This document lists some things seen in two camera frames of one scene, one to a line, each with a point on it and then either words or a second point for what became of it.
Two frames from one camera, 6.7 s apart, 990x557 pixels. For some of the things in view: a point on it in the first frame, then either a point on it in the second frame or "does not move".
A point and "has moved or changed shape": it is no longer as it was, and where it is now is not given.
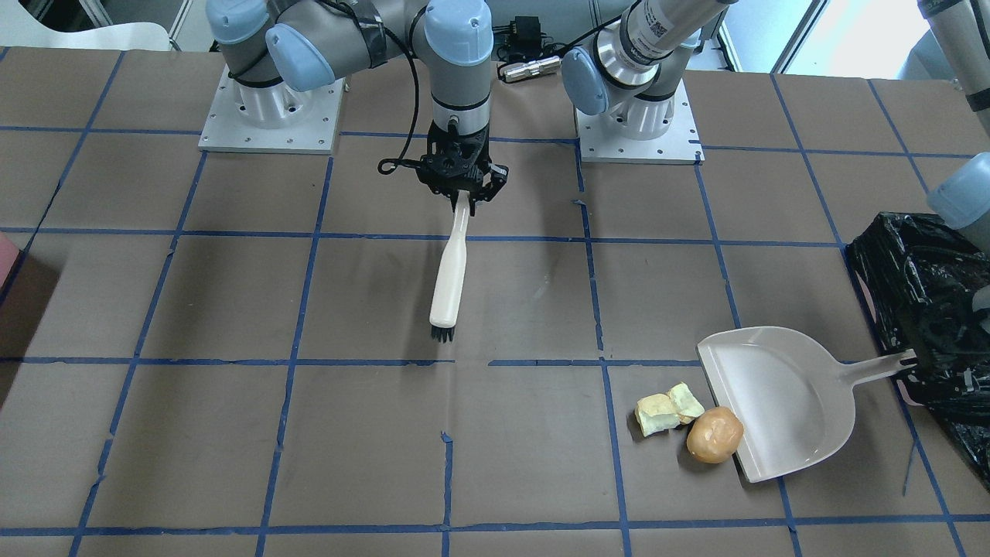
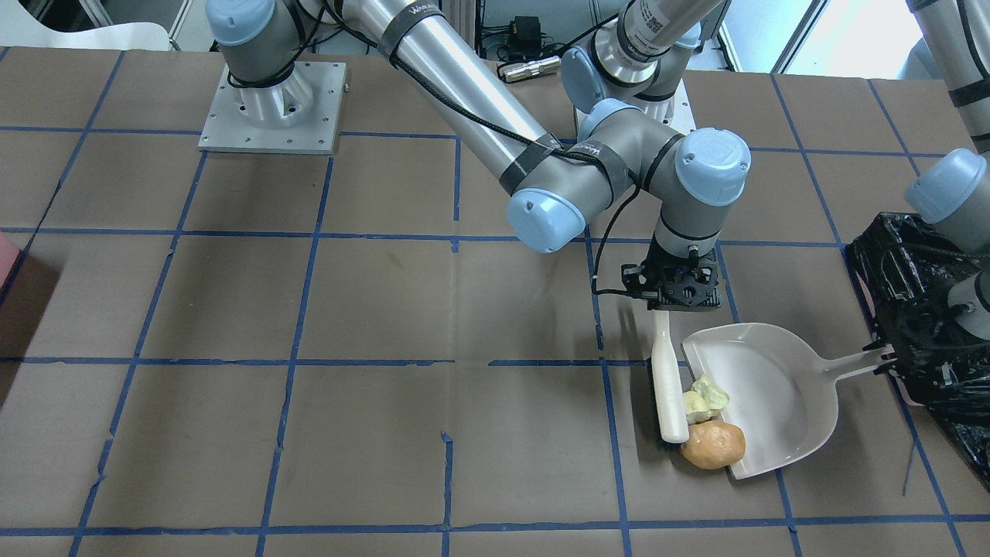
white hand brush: x=446 y=303 -> x=671 y=410
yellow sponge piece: x=656 y=412 -> x=697 y=410
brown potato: x=715 y=435 has moved or changed shape
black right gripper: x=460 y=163 -> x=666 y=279
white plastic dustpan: x=783 y=402 has moved or changed shape
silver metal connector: x=549 y=65 does not move
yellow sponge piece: x=687 y=406 -> x=715 y=398
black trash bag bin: x=919 y=278 does not move
